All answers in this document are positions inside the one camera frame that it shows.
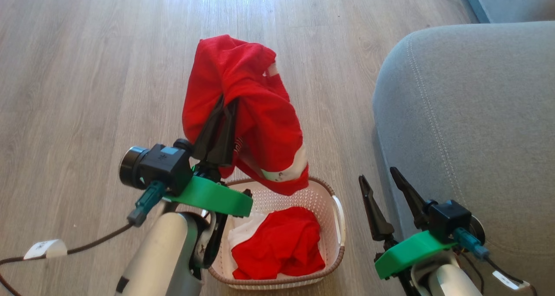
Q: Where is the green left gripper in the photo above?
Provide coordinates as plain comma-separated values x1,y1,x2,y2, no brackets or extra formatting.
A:
165,95,254,218

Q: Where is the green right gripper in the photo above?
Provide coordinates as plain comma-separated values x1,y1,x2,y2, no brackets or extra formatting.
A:
359,166,458,280

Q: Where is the red garment with white trim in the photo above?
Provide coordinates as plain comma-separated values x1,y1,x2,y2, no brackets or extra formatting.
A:
182,35,310,196

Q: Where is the red and white garment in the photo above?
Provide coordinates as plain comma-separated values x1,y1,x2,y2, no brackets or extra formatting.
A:
227,207,326,280

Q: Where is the white laundry basket brown rim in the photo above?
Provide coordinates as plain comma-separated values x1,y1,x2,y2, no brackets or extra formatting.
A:
207,176,346,290

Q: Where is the grey fabric sofa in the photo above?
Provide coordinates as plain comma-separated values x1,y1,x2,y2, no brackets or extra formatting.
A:
372,21,555,296

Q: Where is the blue grey sofa section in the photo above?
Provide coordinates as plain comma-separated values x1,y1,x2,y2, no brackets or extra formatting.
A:
459,0,555,24

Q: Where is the teal right camera connector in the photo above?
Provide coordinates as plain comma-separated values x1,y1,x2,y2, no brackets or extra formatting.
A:
453,227,491,261

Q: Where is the teal camera connector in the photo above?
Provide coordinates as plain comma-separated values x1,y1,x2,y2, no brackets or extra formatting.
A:
127,180,168,228
453,227,491,261

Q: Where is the teal left camera connector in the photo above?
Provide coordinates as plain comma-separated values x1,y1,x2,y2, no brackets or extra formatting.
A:
127,180,168,228

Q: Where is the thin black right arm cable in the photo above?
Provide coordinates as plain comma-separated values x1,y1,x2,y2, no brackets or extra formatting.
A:
459,250,538,296

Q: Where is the white right cable label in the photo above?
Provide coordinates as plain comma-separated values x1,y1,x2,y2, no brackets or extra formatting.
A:
492,270,531,290

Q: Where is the white cable label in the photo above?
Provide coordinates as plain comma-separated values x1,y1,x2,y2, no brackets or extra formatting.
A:
492,270,531,290
23,239,68,260

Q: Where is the white left cable label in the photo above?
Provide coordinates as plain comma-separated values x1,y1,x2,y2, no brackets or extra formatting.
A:
23,239,68,260

